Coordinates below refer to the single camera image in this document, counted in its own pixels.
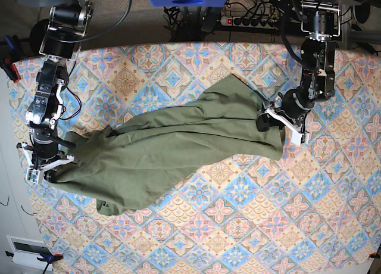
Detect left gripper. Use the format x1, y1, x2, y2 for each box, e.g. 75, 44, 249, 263
256, 89, 314, 132

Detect blue orange clamp lower left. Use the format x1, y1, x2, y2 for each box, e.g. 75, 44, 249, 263
5, 251, 64, 273

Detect blue orange clamp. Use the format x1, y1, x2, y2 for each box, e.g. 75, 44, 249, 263
5, 251, 64, 273
1, 35, 21, 83

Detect orange clamp lower right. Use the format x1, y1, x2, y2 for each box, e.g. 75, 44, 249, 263
368, 253, 380, 259

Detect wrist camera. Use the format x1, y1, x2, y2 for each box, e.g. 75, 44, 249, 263
25, 167, 43, 184
291, 131, 310, 146

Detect white wall box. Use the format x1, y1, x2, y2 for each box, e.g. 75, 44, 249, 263
6, 235, 51, 270

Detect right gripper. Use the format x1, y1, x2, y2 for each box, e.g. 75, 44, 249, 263
31, 136, 64, 182

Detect green t-shirt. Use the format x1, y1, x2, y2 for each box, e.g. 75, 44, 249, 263
53, 75, 285, 216

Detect blue orange clamp upper left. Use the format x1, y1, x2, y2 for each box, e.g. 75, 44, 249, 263
1, 35, 21, 83

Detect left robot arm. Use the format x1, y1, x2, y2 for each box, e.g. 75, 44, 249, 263
257, 0, 341, 134

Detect patterned tablecloth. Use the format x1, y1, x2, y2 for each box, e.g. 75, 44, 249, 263
27, 43, 380, 273

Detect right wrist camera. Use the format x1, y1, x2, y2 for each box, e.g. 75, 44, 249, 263
25, 167, 43, 184

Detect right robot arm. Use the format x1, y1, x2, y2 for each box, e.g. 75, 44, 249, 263
18, 0, 92, 184

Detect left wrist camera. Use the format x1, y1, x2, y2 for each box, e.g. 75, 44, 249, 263
291, 131, 310, 146

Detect white power strip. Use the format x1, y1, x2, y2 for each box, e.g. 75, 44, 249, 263
220, 16, 275, 29

